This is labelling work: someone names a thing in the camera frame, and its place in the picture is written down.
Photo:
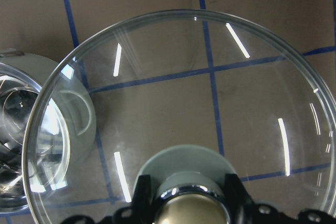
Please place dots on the pale green cooking pot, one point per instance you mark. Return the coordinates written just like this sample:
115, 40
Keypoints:
48, 127

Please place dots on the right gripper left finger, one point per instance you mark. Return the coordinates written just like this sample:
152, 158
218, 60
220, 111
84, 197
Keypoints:
144, 207

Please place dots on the brown paper table cover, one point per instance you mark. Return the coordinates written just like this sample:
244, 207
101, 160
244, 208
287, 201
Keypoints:
53, 28

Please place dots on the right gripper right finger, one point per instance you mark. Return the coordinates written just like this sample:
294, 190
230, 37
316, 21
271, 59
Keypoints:
241, 207

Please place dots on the glass pot lid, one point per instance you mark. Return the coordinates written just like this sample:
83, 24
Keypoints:
188, 96

